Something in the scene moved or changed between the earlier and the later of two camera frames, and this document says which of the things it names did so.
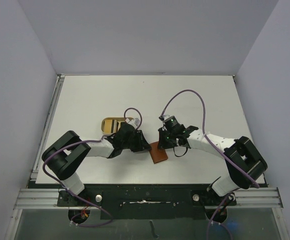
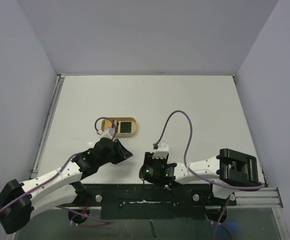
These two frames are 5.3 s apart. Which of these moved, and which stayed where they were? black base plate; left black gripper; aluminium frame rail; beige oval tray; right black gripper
Moved: right black gripper; left black gripper
Stayed: black base plate; beige oval tray; aluminium frame rail
